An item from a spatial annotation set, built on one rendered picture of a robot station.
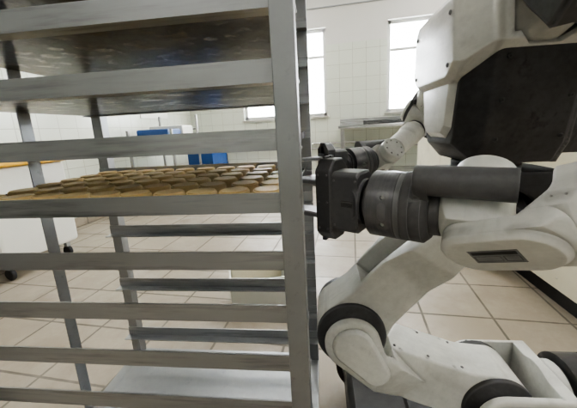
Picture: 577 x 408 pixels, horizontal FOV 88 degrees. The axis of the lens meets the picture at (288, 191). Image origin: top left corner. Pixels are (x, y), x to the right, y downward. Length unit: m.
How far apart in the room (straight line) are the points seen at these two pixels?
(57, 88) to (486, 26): 0.62
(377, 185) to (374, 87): 4.63
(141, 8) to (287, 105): 0.24
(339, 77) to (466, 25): 4.47
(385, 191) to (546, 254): 0.16
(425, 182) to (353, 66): 4.71
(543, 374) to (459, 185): 0.64
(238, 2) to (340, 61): 4.62
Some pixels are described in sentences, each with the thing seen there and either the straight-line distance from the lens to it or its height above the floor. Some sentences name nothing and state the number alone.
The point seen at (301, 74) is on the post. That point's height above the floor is 1.02.
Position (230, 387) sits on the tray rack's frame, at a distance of 1.07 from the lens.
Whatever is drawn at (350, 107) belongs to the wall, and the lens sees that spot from 4.96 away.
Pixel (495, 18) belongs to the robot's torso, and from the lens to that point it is 0.56.
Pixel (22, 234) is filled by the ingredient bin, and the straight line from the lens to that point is 2.65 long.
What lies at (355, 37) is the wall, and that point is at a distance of 5.11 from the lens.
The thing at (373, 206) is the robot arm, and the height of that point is 0.79.
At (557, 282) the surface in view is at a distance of 1.91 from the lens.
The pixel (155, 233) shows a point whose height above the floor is 0.59.
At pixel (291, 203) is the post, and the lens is 0.40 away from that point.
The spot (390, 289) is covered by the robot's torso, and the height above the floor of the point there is 0.55.
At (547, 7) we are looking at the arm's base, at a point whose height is 1.01.
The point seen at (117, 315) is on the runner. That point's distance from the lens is 0.61.
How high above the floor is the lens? 0.89
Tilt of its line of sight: 12 degrees down
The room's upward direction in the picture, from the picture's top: 3 degrees counter-clockwise
